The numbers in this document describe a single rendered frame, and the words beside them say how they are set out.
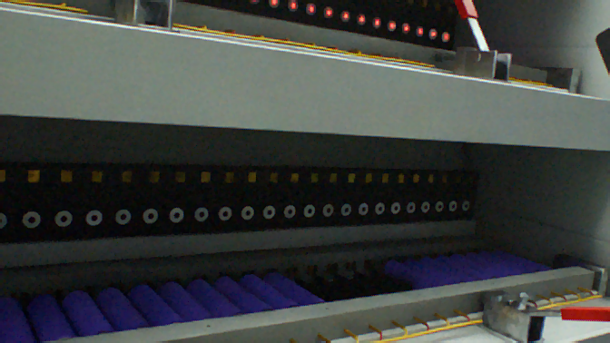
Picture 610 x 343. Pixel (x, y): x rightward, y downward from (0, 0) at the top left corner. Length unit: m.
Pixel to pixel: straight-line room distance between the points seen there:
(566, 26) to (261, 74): 0.40
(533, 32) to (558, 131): 0.19
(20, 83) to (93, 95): 0.03
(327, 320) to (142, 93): 0.18
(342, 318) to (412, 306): 0.06
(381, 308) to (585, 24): 0.37
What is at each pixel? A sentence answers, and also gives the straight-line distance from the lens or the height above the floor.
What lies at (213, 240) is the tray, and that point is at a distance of 0.47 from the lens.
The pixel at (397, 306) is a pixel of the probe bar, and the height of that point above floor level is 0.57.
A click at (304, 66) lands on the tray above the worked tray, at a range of 0.34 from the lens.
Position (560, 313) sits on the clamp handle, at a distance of 0.44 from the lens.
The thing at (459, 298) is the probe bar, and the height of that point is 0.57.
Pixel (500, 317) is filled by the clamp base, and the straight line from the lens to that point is 0.46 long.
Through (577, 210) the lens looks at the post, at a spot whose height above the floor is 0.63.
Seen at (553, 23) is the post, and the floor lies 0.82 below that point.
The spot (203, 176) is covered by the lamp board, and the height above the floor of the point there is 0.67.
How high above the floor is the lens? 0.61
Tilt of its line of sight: 8 degrees up
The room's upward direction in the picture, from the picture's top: 5 degrees counter-clockwise
